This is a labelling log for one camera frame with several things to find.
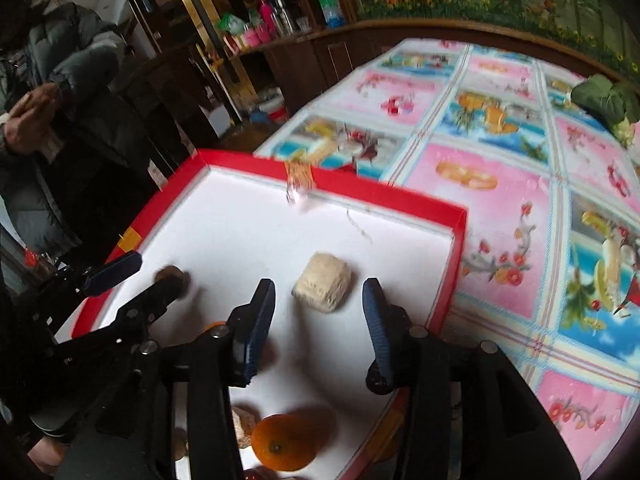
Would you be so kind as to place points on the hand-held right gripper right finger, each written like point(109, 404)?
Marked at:
point(377, 330)

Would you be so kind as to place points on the pink container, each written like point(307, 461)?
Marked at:
point(252, 36)

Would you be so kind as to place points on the red date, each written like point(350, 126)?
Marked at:
point(256, 474)

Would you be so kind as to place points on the brown kiwi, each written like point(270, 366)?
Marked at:
point(180, 450)
point(172, 276)

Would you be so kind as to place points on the mandarin orange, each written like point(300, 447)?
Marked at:
point(284, 444)
point(215, 327)

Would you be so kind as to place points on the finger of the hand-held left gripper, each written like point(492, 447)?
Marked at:
point(112, 272)
point(150, 305)

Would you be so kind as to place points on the printed fruit tablecloth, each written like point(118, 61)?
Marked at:
point(500, 260)

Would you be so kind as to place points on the beige rice cake block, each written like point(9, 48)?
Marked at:
point(322, 282)

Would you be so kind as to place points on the dark wooden cabinet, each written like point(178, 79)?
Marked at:
point(320, 55)

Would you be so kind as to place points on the green plastic bottle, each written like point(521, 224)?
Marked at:
point(330, 5)

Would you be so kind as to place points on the red tray with white inside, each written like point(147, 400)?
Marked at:
point(240, 220)

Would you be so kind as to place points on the green snack bag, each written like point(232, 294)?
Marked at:
point(232, 22)

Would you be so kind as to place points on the beige walnut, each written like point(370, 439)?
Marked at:
point(244, 426)

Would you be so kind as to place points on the green leafy vegetable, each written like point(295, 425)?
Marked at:
point(607, 105)

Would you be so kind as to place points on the pink bottle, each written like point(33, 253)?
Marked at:
point(265, 19)

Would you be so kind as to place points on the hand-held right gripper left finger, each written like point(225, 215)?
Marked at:
point(260, 330)

